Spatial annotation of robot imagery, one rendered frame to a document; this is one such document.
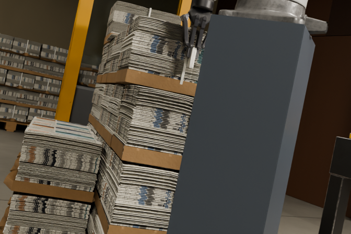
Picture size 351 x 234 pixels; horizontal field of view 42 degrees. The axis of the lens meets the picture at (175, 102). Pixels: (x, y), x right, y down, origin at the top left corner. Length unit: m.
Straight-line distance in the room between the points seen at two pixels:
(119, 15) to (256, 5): 1.59
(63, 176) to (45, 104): 5.09
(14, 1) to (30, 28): 0.51
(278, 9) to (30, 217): 1.19
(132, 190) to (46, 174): 0.47
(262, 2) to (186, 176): 0.40
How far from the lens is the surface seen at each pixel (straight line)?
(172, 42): 1.55
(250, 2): 1.02
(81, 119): 3.16
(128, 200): 1.38
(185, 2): 3.17
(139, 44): 1.53
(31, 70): 6.74
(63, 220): 1.80
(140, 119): 1.35
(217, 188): 0.97
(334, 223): 1.55
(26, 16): 8.42
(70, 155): 1.74
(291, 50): 0.95
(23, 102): 6.75
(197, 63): 1.56
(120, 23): 2.52
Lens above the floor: 0.79
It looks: 1 degrees up
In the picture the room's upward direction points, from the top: 12 degrees clockwise
